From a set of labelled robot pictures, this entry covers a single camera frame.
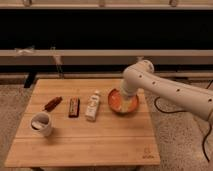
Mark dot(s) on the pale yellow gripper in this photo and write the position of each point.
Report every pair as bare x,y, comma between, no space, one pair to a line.
125,104

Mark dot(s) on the white plastic bottle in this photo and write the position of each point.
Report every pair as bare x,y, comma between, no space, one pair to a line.
92,106

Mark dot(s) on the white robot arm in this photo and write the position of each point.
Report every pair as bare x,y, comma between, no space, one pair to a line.
193,99

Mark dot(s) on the orange ceramic bowl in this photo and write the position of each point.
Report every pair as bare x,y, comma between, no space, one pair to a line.
114,102

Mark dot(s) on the brown chocolate bar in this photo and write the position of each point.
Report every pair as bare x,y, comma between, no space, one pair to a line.
74,107

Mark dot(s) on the wooden table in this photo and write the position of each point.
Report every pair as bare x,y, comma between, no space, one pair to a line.
110,140

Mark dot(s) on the red-brown sausage stick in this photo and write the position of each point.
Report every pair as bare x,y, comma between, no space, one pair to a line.
52,104

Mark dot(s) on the white mug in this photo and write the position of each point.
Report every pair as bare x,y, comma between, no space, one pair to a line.
41,123

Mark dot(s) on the white tape scrap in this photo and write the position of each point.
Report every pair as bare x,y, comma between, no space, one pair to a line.
24,51

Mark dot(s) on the long wooden wall rail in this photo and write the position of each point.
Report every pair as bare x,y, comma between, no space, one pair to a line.
8,57

